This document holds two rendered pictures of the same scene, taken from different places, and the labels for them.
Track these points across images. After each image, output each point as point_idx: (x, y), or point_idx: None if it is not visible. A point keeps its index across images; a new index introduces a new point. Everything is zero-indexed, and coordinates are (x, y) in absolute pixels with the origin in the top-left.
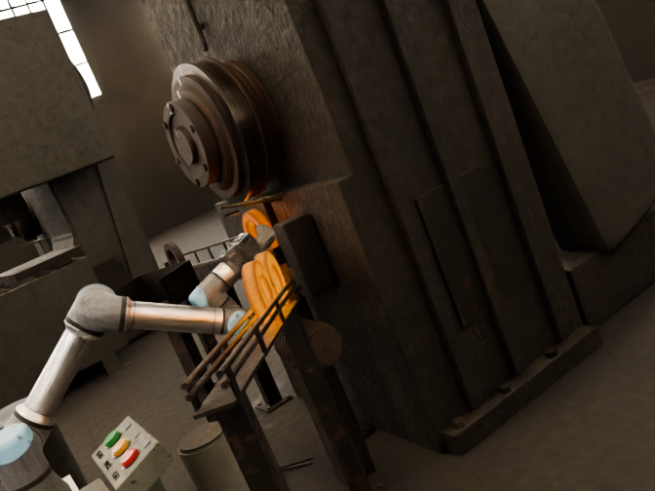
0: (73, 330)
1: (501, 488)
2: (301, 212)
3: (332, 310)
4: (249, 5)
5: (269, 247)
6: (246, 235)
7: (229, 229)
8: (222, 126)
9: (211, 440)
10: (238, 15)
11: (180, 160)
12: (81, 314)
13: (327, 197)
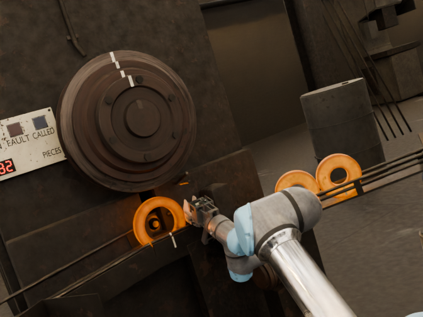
0: (299, 235)
1: (354, 313)
2: (201, 188)
3: (215, 276)
4: (163, 30)
5: (184, 224)
6: (203, 197)
7: (36, 268)
8: (180, 103)
9: None
10: (144, 35)
11: (118, 138)
12: (316, 200)
13: (238, 163)
